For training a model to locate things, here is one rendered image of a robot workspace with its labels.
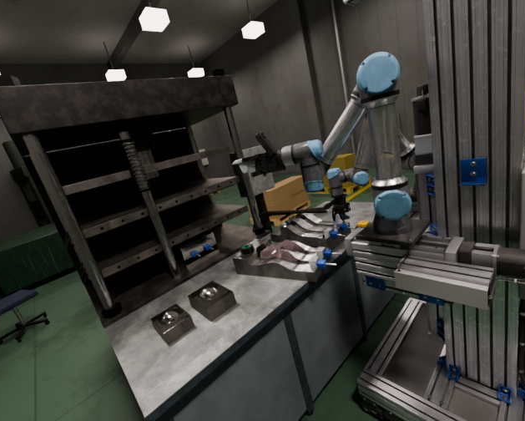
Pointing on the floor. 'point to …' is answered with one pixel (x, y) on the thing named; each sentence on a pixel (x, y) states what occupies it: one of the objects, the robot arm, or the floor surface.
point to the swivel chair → (10, 309)
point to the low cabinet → (29, 259)
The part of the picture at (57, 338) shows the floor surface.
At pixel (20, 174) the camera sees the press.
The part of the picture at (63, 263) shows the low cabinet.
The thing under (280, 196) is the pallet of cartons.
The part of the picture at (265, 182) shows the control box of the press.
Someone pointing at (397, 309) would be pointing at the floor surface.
